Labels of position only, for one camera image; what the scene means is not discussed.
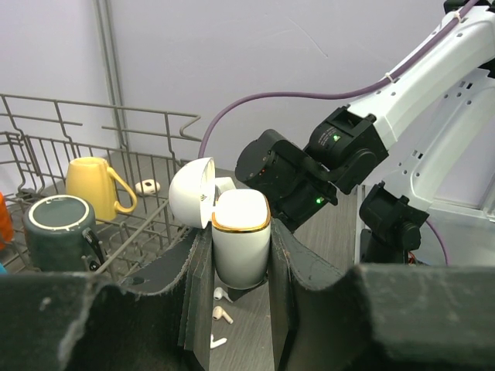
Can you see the orange mug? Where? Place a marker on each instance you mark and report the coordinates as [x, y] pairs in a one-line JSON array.
[[7, 232]]

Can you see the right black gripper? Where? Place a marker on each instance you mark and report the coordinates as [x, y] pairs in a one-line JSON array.
[[301, 204]]

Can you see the grey mug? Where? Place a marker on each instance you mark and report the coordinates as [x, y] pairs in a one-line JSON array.
[[60, 234]]

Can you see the beige earbud case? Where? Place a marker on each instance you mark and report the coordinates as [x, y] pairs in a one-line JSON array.
[[147, 187]]

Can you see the yellow mug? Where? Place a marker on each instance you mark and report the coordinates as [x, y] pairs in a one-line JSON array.
[[94, 180]]

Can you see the grey wire dish rack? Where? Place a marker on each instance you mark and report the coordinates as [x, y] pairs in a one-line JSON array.
[[41, 136]]

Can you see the white earbud charging case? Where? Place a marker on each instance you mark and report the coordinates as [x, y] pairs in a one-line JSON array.
[[240, 221]]

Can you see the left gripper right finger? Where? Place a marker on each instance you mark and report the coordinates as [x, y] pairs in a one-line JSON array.
[[376, 316]]

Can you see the white earbud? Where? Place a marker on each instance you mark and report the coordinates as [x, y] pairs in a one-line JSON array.
[[219, 293], [216, 343], [219, 313]]

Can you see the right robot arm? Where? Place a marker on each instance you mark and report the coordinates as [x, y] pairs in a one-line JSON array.
[[419, 122]]

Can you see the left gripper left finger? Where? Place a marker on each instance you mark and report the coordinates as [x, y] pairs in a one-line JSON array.
[[157, 319]]

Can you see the white earbud far left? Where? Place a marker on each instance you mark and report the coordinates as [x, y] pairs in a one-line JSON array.
[[216, 343]]

